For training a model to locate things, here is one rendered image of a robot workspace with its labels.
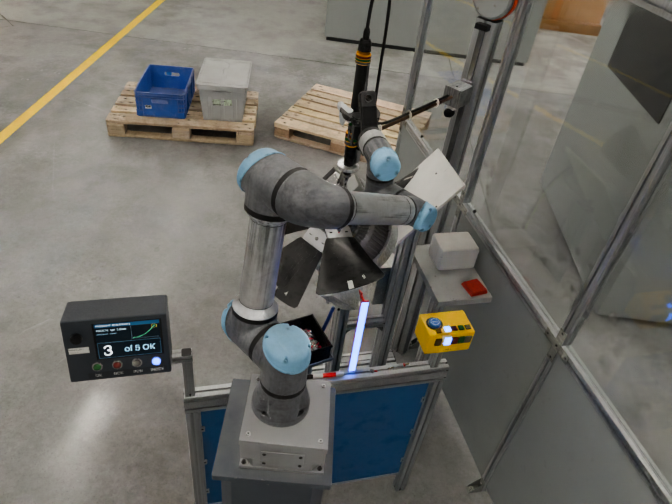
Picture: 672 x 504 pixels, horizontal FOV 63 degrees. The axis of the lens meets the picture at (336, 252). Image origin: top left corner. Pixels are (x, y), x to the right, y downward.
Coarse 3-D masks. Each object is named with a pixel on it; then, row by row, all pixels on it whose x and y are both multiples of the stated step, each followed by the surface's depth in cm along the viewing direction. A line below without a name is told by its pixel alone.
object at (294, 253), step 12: (300, 240) 201; (288, 252) 202; (300, 252) 201; (312, 252) 200; (288, 264) 201; (300, 264) 200; (312, 264) 200; (288, 276) 201; (300, 276) 200; (288, 288) 201; (300, 288) 200; (288, 300) 200; (300, 300) 199
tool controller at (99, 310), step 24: (72, 312) 144; (96, 312) 144; (120, 312) 145; (144, 312) 145; (168, 312) 155; (72, 336) 140; (96, 336) 143; (120, 336) 145; (144, 336) 147; (168, 336) 149; (72, 360) 144; (96, 360) 146; (120, 360) 148; (144, 360) 150; (168, 360) 152
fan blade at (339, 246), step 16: (336, 240) 189; (352, 240) 190; (336, 256) 184; (352, 256) 184; (368, 256) 184; (320, 272) 181; (336, 272) 180; (352, 272) 179; (368, 272) 178; (320, 288) 178; (336, 288) 176; (352, 288) 175
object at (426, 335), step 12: (444, 312) 184; (456, 312) 184; (420, 324) 182; (444, 324) 180; (456, 324) 180; (420, 336) 182; (432, 336) 175; (444, 336) 176; (456, 336) 178; (432, 348) 179; (444, 348) 181; (456, 348) 182
